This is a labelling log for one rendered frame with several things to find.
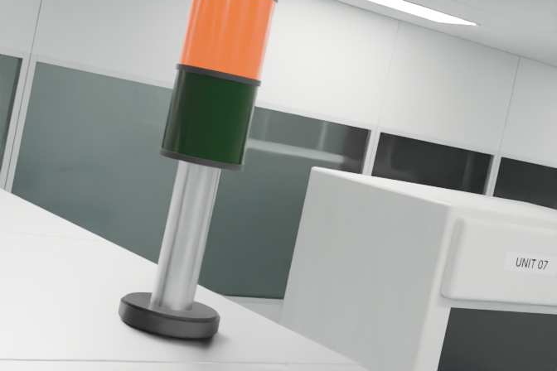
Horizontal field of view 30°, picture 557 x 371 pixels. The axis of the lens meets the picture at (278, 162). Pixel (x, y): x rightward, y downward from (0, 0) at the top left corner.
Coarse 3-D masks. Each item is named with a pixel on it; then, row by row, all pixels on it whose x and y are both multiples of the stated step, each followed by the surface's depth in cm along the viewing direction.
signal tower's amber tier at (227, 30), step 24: (192, 0) 59; (216, 0) 58; (240, 0) 58; (264, 0) 59; (192, 24) 59; (216, 24) 58; (240, 24) 58; (264, 24) 59; (192, 48) 59; (216, 48) 58; (240, 48) 58; (264, 48) 60; (240, 72) 59
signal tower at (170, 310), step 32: (192, 160) 58; (192, 192) 60; (192, 224) 60; (160, 256) 61; (192, 256) 60; (160, 288) 60; (192, 288) 61; (128, 320) 59; (160, 320) 58; (192, 320) 59
